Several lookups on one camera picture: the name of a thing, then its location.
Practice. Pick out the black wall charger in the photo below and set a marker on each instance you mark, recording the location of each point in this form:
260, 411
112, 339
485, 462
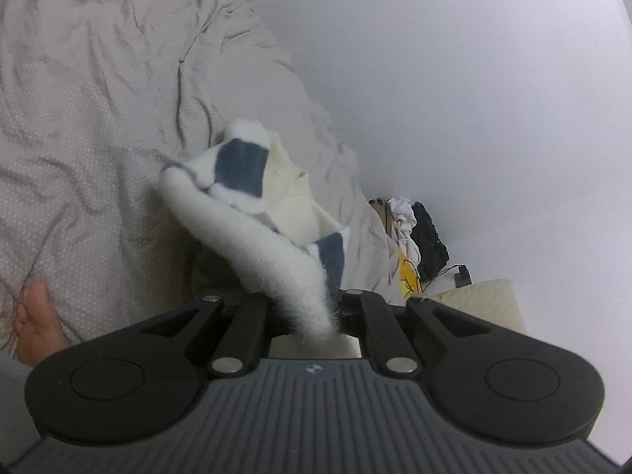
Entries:
462, 277

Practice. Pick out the white blue striped sweater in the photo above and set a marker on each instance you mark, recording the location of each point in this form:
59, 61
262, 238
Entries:
245, 199

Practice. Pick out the grey bed duvet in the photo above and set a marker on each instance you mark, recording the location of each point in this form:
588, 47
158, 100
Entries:
96, 97

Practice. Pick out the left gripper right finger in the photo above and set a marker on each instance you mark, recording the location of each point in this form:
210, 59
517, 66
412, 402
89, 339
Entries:
405, 339

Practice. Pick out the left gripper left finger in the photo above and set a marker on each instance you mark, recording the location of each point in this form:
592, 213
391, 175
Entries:
218, 337

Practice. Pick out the yellow patterned sheet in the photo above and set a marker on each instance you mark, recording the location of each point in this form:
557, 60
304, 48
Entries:
409, 276

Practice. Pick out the cream cushion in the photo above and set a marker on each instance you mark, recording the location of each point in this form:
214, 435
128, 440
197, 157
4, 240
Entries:
493, 301

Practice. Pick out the white crumpled clothes pile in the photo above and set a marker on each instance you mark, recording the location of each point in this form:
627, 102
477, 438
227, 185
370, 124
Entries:
403, 223

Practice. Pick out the black fuzzy garment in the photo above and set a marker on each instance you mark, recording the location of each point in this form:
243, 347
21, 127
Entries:
434, 255

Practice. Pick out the bare foot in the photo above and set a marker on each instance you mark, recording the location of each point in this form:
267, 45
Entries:
37, 325

